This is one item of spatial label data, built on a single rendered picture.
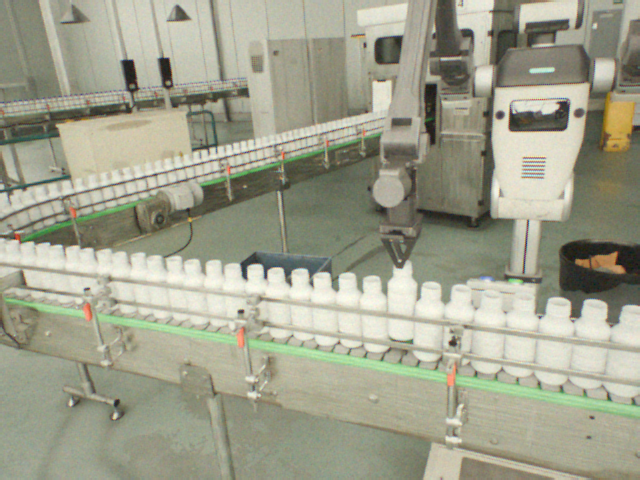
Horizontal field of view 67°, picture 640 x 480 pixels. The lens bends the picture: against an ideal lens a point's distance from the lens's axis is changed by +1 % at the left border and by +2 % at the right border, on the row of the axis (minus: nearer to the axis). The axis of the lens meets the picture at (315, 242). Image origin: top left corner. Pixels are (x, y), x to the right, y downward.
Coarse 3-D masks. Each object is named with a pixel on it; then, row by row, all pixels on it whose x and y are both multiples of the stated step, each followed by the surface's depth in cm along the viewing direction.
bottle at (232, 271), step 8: (232, 264) 117; (232, 272) 114; (240, 272) 116; (232, 280) 114; (240, 280) 115; (224, 288) 115; (232, 288) 114; (240, 288) 114; (224, 296) 116; (232, 304) 115; (240, 304) 116; (232, 312) 116; (232, 328) 118
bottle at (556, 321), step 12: (552, 300) 90; (564, 300) 89; (552, 312) 88; (564, 312) 87; (540, 324) 90; (552, 324) 89; (564, 324) 88; (540, 348) 91; (552, 348) 89; (564, 348) 89; (540, 360) 92; (552, 360) 90; (564, 360) 90; (540, 372) 92; (552, 384) 92
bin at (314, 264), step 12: (264, 252) 181; (240, 264) 173; (264, 264) 183; (276, 264) 181; (288, 264) 179; (300, 264) 177; (312, 264) 175; (324, 264) 166; (264, 276) 185; (312, 276) 157
